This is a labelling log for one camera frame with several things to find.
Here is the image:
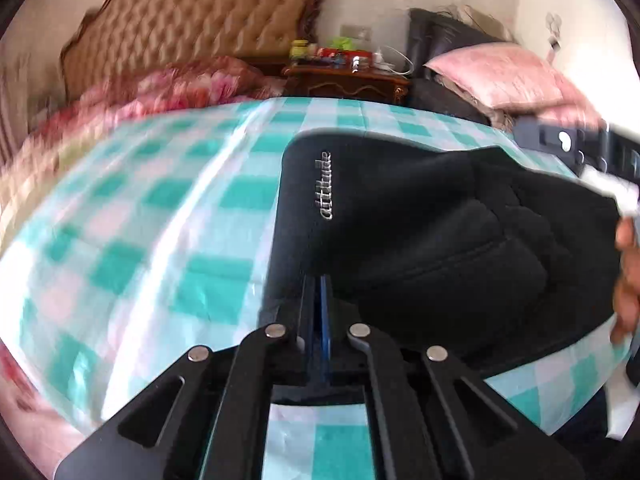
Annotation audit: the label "floral quilt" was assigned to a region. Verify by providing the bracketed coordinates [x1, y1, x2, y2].
[0, 55, 286, 241]

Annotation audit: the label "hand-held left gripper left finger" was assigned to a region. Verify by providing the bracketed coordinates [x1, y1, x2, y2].
[55, 276, 321, 480]

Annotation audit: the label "large pink floral pillow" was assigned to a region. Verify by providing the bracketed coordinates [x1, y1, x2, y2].
[424, 42, 588, 111]

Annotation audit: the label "red box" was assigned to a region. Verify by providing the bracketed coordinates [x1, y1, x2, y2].
[315, 47, 373, 63]

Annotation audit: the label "white wardrobe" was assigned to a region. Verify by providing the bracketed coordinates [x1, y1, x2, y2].
[517, 0, 640, 126]

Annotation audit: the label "dark wooden nightstand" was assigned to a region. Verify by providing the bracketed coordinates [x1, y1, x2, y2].
[282, 62, 411, 106]

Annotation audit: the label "white cable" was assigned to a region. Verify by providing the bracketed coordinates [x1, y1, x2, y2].
[382, 45, 416, 76]

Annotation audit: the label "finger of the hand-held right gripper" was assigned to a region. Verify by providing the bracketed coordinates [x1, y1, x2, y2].
[515, 119, 608, 168]

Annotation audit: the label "green white checked sheet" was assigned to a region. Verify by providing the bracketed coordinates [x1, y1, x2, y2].
[0, 97, 640, 480]

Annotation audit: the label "red hanging ornament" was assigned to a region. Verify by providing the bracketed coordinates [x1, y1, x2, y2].
[545, 12, 563, 56]

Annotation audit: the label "tufted leather headboard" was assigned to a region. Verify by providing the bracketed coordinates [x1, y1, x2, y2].
[60, 0, 326, 106]

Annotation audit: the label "black leather armchair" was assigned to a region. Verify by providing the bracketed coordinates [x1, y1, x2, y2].
[405, 7, 516, 126]

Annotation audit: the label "black pants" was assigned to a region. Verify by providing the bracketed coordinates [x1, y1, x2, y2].
[260, 127, 626, 376]

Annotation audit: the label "person's right hand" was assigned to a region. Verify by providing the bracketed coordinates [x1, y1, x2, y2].
[612, 215, 640, 346]

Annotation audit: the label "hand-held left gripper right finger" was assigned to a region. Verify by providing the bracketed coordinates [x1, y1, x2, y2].
[320, 276, 586, 480]

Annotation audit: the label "person's blue jeans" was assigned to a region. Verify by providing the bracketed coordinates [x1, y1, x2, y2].
[555, 385, 640, 441]

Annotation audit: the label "small pink floral pillow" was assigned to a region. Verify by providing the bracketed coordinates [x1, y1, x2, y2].
[540, 105, 603, 131]

